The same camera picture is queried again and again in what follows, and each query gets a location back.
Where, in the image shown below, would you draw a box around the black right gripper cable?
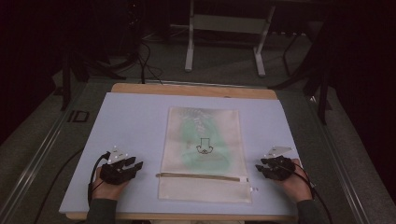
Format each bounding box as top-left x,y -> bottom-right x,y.
288,161 -> 334,224

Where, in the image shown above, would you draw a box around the person's right hand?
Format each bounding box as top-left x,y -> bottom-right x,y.
275,159 -> 314,203

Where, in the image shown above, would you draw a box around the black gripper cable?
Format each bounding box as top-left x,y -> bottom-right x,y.
87,150 -> 112,207
288,161 -> 334,224

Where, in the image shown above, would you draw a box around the thin black floor cable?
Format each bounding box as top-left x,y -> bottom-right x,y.
32,147 -> 86,224

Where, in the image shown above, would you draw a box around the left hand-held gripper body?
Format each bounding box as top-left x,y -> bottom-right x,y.
99,146 -> 133,186

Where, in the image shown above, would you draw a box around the person's left hand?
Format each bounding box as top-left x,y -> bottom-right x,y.
92,167 -> 130,202

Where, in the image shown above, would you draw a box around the black floor cables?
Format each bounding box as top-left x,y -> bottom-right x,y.
124,38 -> 164,86

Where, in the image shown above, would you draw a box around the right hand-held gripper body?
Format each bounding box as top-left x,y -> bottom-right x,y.
263,146 -> 297,182

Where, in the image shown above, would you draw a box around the black stand legs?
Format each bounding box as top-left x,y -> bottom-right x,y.
52,50 -> 127,112
269,29 -> 333,126

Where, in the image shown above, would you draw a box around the green garment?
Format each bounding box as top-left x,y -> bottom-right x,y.
179,116 -> 233,173

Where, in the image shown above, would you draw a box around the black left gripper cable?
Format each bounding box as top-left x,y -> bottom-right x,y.
87,150 -> 112,207

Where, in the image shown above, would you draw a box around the white metal stand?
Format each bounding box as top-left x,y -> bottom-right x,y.
169,0 -> 277,77

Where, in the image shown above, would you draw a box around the white mesh laundry bag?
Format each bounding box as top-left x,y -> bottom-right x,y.
156,105 -> 260,205

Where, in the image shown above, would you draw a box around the light blue mat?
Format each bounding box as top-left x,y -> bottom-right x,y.
58,91 -> 301,217

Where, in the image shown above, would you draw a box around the metal floor rail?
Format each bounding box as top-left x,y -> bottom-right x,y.
304,94 -> 373,224
0,81 -> 90,224

